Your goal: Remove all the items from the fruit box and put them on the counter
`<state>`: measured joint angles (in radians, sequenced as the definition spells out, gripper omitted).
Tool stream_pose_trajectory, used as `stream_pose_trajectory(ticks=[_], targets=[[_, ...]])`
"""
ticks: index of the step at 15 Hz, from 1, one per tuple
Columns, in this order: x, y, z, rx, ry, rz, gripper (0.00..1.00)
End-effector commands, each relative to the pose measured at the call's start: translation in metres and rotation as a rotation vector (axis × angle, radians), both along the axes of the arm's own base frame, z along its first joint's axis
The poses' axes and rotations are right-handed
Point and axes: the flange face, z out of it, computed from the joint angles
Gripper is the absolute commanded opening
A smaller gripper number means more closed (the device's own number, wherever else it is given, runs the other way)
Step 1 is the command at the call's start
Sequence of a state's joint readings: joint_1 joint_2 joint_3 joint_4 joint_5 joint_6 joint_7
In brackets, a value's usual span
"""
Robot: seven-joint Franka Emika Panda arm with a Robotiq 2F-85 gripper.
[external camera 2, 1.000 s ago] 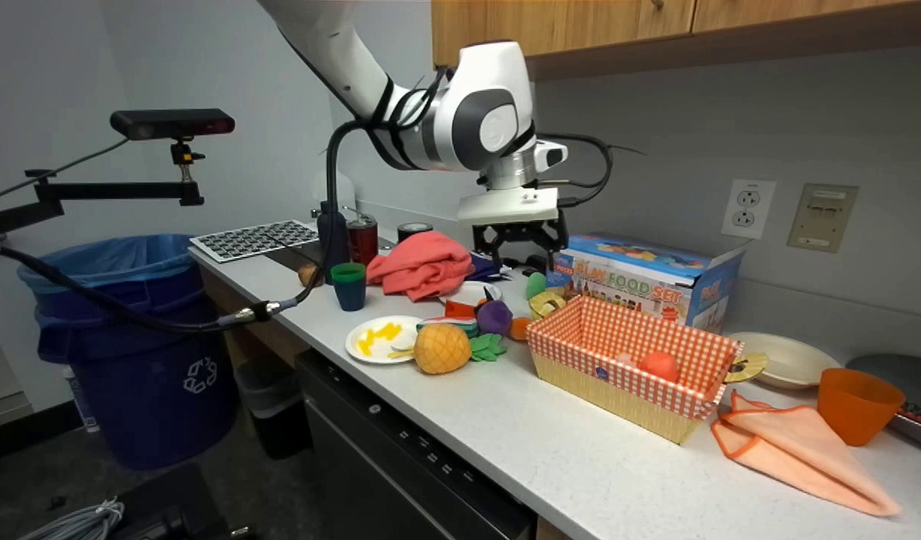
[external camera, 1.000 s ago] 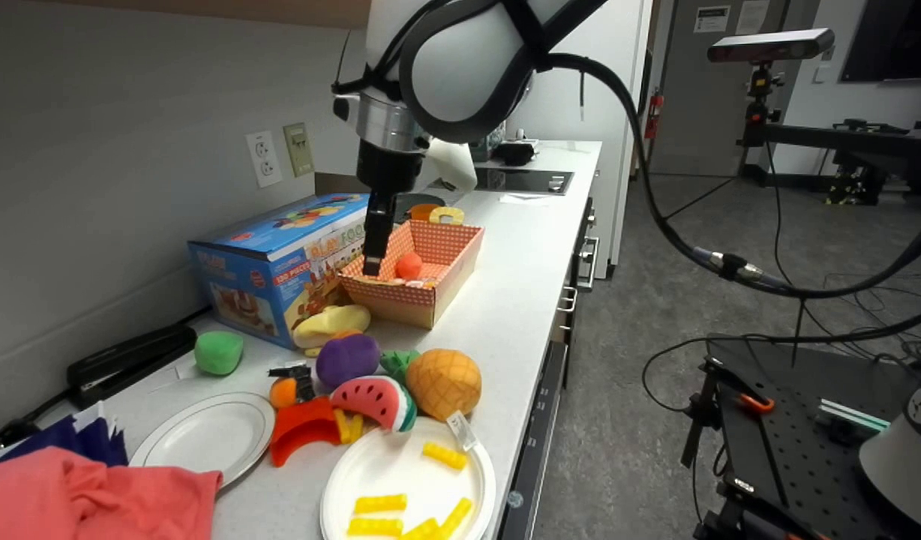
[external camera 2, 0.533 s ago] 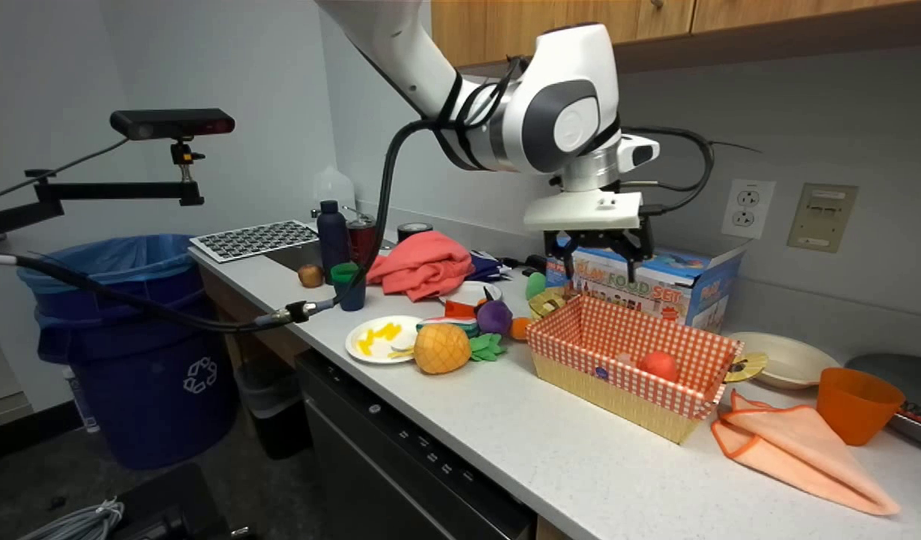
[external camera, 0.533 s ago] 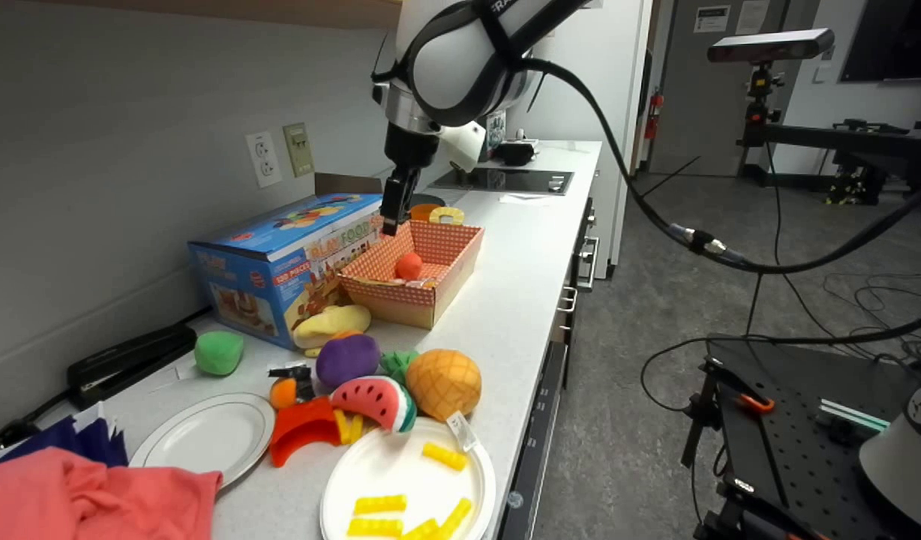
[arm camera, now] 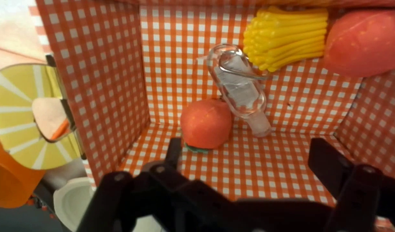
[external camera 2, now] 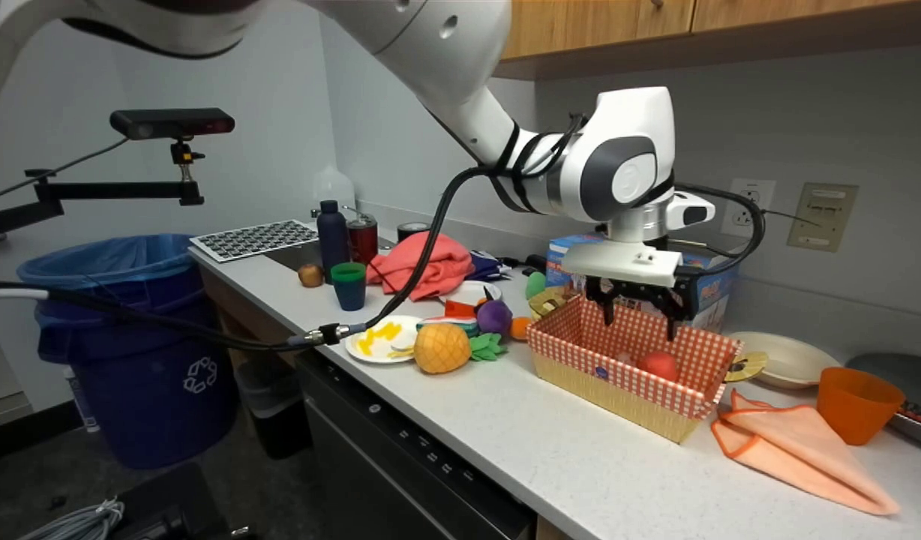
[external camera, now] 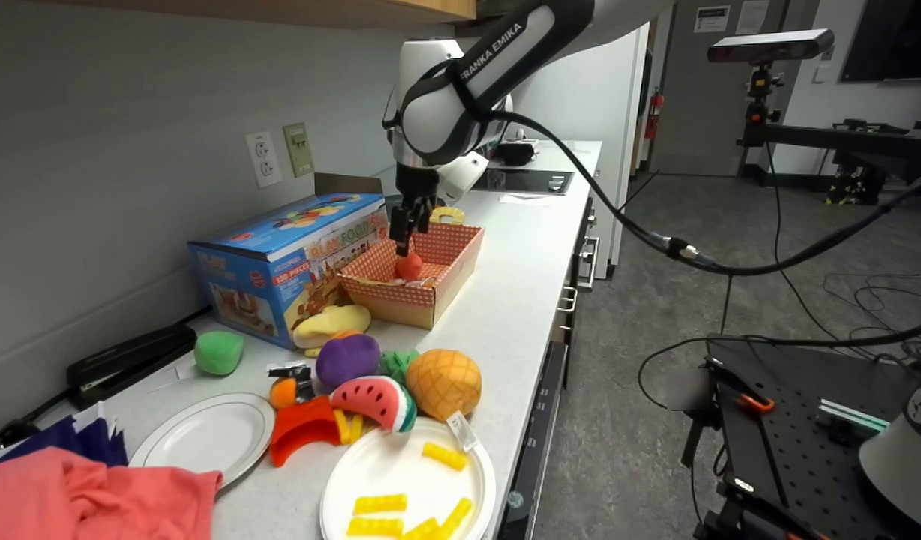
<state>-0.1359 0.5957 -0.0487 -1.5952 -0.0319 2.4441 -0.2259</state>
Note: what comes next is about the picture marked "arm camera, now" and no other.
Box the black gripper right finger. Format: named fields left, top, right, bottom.
left=308, top=137, right=395, bottom=232

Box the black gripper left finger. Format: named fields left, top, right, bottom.
left=76, top=137, right=233, bottom=232

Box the plush strawberry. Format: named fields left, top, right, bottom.
left=180, top=98, right=236, bottom=153
left=322, top=8, right=395, bottom=80

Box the red checkered fruit box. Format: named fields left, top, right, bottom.
left=35, top=0, right=395, bottom=232

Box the dark inset sink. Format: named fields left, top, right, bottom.
left=0, top=202, right=57, bottom=232

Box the orange plastic cup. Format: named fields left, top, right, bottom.
left=0, top=137, right=48, bottom=211

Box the clear sanitizer bottle with carabiner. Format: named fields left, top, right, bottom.
left=203, top=44, right=273, bottom=138

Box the yellow toy lemon slice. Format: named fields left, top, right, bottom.
left=0, top=64, right=84, bottom=172

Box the yellow toy fries bundle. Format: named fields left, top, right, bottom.
left=242, top=6, right=329, bottom=75

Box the peach cloth napkin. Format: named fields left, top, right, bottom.
left=0, top=0, right=48, bottom=77

